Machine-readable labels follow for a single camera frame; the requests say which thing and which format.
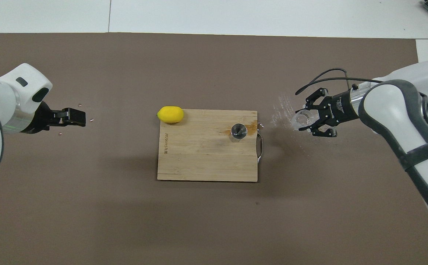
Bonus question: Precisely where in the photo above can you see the brown table mat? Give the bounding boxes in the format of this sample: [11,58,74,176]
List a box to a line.
[0,32,428,265]

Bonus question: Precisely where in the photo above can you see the steel double jigger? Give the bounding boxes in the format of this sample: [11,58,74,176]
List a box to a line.
[230,123,248,143]

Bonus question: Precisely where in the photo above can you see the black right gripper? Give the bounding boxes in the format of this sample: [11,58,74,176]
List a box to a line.
[305,88,360,138]

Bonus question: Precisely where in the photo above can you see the small clear glass cup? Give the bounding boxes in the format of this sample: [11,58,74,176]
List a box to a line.
[292,110,315,130]

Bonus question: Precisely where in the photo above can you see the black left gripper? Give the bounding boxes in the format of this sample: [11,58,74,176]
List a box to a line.
[30,102,86,134]

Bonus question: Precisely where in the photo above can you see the wooden cutting board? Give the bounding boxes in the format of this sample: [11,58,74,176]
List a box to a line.
[157,109,265,182]

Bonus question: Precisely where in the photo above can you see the yellow lemon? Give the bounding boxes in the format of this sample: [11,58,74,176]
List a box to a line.
[157,106,184,123]

